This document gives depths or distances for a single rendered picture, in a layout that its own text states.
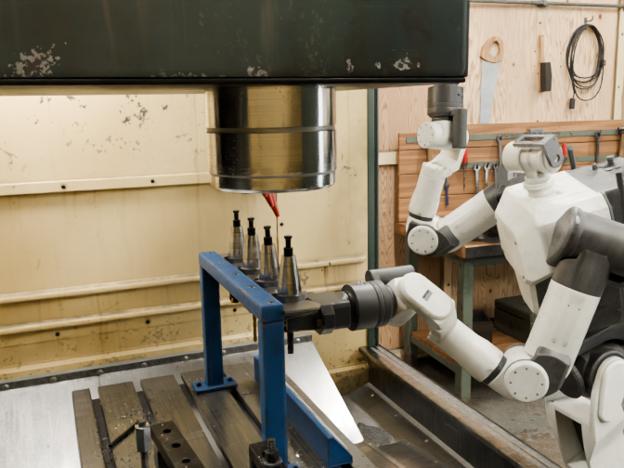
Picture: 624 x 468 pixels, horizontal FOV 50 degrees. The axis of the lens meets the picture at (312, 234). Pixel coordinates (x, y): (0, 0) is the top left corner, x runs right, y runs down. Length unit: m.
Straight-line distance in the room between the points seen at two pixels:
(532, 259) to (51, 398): 1.23
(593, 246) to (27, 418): 1.36
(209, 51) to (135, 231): 1.19
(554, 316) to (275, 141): 0.70
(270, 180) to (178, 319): 1.19
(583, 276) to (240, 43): 0.80
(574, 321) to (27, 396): 1.32
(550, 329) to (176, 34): 0.87
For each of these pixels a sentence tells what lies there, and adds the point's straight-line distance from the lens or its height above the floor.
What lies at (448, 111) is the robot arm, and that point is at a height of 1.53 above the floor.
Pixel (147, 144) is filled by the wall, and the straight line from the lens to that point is 1.81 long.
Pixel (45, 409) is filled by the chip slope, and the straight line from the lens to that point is 1.86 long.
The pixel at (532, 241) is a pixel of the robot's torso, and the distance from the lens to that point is 1.39.
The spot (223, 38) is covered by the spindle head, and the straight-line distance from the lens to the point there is 0.69.
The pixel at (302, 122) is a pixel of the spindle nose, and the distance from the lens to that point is 0.76.
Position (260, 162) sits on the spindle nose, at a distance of 0.76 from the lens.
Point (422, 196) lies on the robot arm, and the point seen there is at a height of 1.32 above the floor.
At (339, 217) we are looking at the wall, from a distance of 2.00.
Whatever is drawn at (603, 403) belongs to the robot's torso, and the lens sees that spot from 1.62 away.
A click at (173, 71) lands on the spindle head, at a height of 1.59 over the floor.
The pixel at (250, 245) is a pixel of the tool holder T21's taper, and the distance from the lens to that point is 1.38.
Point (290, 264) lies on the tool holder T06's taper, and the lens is 1.17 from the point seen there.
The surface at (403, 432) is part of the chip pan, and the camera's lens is 1.93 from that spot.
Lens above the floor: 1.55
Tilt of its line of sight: 11 degrees down
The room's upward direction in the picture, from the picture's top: 1 degrees counter-clockwise
